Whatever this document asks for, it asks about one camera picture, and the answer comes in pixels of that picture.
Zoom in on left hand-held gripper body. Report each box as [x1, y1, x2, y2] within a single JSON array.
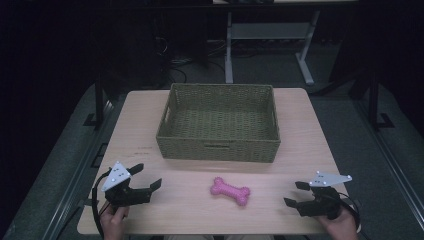
[[100, 161, 153, 215]]

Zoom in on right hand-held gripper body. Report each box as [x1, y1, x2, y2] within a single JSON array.
[[296, 170, 353, 221]]

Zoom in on pink bone-shaped toy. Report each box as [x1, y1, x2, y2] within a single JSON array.
[[209, 176, 251, 207]]

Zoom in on green woven basket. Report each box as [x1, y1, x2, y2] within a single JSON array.
[[155, 83, 282, 164]]

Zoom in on person's right hand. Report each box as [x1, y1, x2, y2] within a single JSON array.
[[316, 207, 362, 240]]

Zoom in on person's left hand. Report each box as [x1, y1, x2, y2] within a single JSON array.
[[99, 203, 131, 240]]

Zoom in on black metal stand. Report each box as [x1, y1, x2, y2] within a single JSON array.
[[367, 75, 396, 130], [83, 75, 108, 128]]

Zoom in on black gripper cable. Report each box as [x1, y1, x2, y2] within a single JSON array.
[[339, 191, 363, 232], [91, 169, 112, 238]]

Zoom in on black floor cables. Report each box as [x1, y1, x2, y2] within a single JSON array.
[[155, 35, 228, 84]]

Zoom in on white metal desk frame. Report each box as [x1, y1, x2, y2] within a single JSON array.
[[224, 9, 322, 86]]

